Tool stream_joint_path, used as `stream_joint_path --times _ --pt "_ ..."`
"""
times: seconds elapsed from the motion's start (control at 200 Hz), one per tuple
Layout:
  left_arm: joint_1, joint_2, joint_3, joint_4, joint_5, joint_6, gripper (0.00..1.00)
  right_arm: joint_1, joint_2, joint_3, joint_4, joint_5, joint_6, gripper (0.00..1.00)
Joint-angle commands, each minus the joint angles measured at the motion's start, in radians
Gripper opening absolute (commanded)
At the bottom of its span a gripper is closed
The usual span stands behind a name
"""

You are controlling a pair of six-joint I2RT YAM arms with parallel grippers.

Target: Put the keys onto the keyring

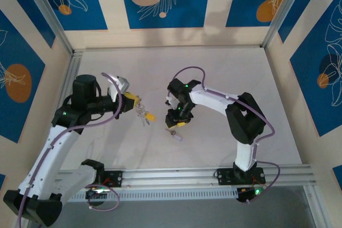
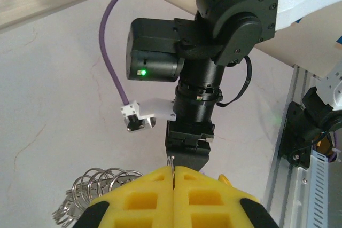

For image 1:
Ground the aluminium frame leg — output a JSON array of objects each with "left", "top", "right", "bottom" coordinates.
[{"left": 303, "top": 185, "right": 325, "bottom": 228}]

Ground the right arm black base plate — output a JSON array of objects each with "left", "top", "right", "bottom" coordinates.
[{"left": 216, "top": 168, "right": 267, "bottom": 186}]

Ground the purple capped key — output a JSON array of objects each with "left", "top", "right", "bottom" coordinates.
[{"left": 165, "top": 128, "right": 185, "bottom": 143}]

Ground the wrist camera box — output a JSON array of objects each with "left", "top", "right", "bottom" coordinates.
[
  {"left": 164, "top": 95, "right": 177, "bottom": 109},
  {"left": 107, "top": 75, "right": 131, "bottom": 104}
]

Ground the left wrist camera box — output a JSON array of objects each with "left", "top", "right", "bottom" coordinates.
[{"left": 107, "top": 75, "right": 131, "bottom": 104}]

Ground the metal keyring with yellow tags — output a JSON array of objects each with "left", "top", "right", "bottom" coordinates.
[{"left": 134, "top": 101, "right": 150, "bottom": 127}]

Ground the grey slotted cable duct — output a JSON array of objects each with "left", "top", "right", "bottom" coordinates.
[{"left": 61, "top": 187, "right": 239, "bottom": 203}]

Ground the aluminium corner post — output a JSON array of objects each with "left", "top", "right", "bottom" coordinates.
[
  {"left": 261, "top": 0, "right": 306, "bottom": 49},
  {"left": 19, "top": 0, "right": 75, "bottom": 54}
]

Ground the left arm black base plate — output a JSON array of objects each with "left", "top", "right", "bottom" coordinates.
[{"left": 74, "top": 170, "right": 123, "bottom": 188}]

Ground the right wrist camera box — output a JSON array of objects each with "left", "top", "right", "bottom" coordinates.
[{"left": 164, "top": 95, "right": 177, "bottom": 109}]

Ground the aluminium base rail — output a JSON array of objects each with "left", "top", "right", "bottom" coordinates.
[{"left": 53, "top": 163, "right": 317, "bottom": 193}]

